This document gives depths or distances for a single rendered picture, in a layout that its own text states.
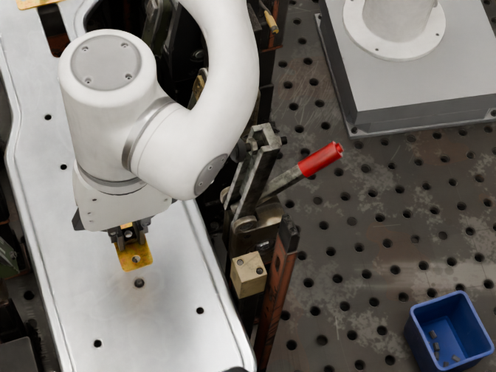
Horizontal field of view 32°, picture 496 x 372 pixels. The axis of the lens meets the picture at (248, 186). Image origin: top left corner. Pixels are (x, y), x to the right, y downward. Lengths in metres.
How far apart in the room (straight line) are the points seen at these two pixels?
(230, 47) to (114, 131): 0.12
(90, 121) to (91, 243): 0.39
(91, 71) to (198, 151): 0.11
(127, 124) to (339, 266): 0.76
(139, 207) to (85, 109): 0.21
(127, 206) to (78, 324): 0.22
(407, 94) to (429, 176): 0.15
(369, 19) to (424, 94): 0.17
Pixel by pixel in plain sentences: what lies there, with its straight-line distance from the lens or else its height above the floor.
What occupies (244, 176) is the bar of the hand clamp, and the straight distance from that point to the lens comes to 1.02.
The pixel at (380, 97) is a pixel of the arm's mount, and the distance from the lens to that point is 1.52.
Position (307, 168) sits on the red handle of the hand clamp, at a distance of 1.02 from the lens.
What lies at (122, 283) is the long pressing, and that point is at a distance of 1.09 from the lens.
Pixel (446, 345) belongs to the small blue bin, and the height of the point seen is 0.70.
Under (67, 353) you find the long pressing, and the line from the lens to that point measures 1.06.
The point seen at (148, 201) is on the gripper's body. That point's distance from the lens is 0.92.
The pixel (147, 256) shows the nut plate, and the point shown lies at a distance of 1.02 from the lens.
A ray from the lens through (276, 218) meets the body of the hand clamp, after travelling 1.07.
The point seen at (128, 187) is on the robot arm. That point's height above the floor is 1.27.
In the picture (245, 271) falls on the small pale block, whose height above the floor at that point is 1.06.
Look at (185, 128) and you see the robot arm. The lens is 0.74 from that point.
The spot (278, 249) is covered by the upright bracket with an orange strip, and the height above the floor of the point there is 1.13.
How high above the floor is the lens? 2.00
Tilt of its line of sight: 60 degrees down
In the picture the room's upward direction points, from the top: 7 degrees clockwise
